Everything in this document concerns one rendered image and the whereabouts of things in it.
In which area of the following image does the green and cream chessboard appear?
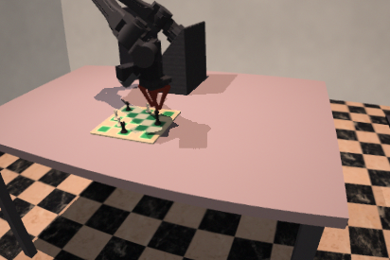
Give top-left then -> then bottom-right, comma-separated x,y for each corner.
90,105 -> 181,145

